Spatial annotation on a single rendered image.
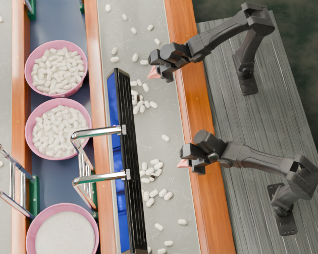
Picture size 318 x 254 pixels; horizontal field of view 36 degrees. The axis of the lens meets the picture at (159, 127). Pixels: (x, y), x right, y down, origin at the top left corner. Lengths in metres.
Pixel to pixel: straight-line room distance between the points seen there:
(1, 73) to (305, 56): 1.74
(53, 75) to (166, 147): 0.58
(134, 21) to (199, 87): 0.44
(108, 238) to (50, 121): 0.54
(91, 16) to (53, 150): 0.62
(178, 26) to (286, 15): 1.17
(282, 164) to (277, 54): 0.79
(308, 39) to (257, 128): 1.17
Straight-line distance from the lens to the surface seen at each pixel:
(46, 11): 2.42
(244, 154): 1.60
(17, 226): 1.92
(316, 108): 2.90
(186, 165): 1.74
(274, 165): 1.56
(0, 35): 2.33
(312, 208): 1.99
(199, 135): 1.66
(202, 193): 1.85
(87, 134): 1.57
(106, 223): 1.85
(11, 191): 1.74
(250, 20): 1.76
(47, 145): 2.03
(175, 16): 2.20
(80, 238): 1.88
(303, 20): 3.19
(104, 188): 1.88
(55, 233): 1.92
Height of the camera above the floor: 2.55
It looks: 67 degrees down
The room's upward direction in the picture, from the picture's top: 8 degrees counter-clockwise
